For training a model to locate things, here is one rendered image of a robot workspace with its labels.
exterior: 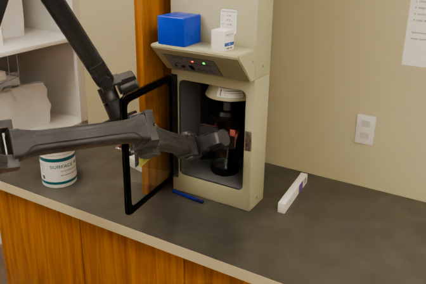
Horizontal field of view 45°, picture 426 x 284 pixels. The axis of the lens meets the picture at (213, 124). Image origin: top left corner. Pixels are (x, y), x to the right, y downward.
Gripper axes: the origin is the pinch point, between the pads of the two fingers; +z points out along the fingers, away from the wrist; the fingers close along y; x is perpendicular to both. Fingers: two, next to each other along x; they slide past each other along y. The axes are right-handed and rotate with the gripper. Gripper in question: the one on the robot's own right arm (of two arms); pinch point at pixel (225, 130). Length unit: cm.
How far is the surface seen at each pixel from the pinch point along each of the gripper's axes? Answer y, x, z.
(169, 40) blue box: 9.7, -34.7, -21.1
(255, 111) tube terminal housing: -15.3, -12.5, -8.8
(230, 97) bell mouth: -5.4, -15.1, -7.7
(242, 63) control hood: -15.3, -30.2, -19.7
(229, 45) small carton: -9.2, -34.3, -16.5
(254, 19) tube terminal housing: -14.5, -41.9, -10.9
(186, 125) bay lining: 13.2, -1.3, -6.2
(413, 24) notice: -54, -39, 31
